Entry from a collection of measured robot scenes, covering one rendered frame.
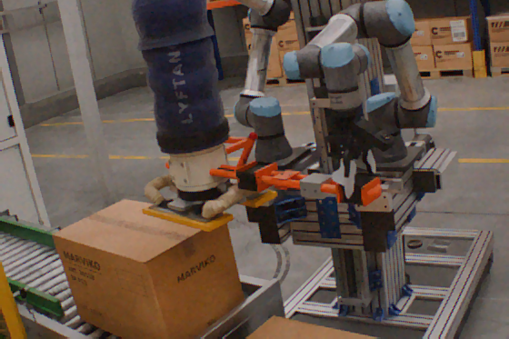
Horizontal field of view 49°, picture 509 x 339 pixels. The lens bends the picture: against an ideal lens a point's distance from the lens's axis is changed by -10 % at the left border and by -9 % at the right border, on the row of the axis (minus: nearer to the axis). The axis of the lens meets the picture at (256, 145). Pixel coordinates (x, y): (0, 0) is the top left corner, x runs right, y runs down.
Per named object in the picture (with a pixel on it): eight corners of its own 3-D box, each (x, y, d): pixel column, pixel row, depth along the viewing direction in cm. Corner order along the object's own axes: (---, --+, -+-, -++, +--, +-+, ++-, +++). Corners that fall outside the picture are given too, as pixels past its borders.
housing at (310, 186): (300, 197, 156) (297, 181, 154) (316, 187, 160) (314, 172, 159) (321, 200, 151) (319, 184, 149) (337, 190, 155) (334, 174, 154)
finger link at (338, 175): (334, 195, 146) (338, 158, 146) (353, 198, 142) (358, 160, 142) (325, 195, 144) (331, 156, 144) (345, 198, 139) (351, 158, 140)
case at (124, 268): (79, 319, 234) (52, 234, 224) (147, 279, 263) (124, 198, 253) (174, 361, 196) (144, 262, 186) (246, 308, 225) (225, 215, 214)
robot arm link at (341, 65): (357, 40, 140) (345, 45, 132) (364, 84, 142) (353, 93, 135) (327, 43, 143) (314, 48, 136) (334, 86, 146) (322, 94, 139)
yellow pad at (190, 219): (142, 214, 193) (138, 200, 192) (164, 204, 200) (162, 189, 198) (209, 233, 169) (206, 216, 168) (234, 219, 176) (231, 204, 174)
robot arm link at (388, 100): (374, 126, 222) (369, 91, 219) (407, 124, 215) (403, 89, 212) (364, 135, 212) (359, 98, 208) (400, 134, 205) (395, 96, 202)
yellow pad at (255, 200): (184, 194, 206) (182, 180, 204) (206, 184, 212) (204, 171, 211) (255, 208, 182) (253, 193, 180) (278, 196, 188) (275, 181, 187)
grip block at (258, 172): (236, 189, 170) (233, 170, 169) (260, 178, 177) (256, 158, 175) (257, 193, 164) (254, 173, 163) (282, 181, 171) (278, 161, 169)
